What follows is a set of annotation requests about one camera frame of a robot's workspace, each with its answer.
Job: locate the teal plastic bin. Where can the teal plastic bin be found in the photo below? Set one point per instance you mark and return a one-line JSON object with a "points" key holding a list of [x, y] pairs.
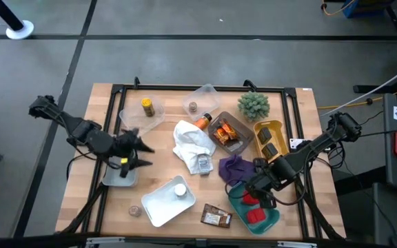
{"points": [[238, 210]]}

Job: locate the black crossbar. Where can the black crossbar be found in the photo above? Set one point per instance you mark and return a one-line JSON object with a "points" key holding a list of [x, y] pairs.
{"points": [[29, 242]]}

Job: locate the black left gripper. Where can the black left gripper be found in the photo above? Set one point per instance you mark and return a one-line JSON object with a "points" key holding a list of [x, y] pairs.
{"points": [[122, 148]]}

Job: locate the small cork-lid spice jar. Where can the small cork-lid spice jar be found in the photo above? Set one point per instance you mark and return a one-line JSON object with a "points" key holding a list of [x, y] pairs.
{"points": [[192, 107], [134, 211]]}

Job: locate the white cloth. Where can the white cloth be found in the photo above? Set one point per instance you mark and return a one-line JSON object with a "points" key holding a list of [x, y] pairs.
{"points": [[190, 144]]}

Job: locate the light grey plastic bin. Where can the light grey plastic bin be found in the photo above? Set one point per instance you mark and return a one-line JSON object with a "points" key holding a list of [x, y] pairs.
{"points": [[112, 177]]}

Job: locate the purple cloth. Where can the purple cloth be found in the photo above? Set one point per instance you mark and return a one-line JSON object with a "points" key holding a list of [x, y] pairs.
{"points": [[234, 168]]}

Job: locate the yellow-lid spice jar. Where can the yellow-lid spice jar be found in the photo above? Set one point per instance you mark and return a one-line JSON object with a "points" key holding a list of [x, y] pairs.
{"points": [[147, 107]]}

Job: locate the green artificial succulent plant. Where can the green artificial succulent plant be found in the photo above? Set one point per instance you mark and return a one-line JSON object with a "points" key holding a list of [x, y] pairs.
{"points": [[253, 106]]}

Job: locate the blue box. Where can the blue box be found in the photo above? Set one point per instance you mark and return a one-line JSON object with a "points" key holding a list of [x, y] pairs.
{"points": [[353, 10]]}

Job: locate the black pole white base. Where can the black pole white base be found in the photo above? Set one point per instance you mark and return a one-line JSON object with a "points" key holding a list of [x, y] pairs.
{"points": [[19, 31]]}

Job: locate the white plastic bin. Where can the white plastic bin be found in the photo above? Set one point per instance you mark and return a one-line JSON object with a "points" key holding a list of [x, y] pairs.
{"points": [[160, 206]]}

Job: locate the red spice tin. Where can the red spice tin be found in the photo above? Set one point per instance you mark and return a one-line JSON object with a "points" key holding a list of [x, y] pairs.
{"points": [[250, 199], [256, 215]]}

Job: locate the orange spice bottle black cap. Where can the orange spice bottle black cap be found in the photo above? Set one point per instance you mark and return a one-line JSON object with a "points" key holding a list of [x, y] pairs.
{"points": [[202, 122]]}

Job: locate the clear labelled spice jar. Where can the clear labelled spice jar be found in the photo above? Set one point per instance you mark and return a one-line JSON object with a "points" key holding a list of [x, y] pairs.
{"points": [[204, 164]]}

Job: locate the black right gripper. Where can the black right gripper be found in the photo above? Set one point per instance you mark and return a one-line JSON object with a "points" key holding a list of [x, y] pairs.
{"points": [[269, 182]]}

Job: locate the yellow plastic bin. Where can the yellow plastic bin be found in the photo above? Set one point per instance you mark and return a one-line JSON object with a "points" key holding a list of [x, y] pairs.
{"points": [[281, 137]]}

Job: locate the white-lid spice jar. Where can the white-lid spice jar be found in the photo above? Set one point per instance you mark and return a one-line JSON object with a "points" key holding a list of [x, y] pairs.
{"points": [[180, 190]]}

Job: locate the smoky translucent plastic bin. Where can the smoky translucent plastic bin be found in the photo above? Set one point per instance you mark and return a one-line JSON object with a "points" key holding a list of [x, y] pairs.
{"points": [[234, 146]]}

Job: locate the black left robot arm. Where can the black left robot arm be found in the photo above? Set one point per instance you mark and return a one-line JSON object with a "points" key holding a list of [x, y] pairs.
{"points": [[81, 129]]}

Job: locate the clear plastic bin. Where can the clear plastic bin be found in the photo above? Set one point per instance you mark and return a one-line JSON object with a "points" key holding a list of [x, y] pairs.
{"points": [[136, 120], [207, 100]]}

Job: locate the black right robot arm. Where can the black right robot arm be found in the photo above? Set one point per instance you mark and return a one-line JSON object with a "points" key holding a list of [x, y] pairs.
{"points": [[315, 144]]}

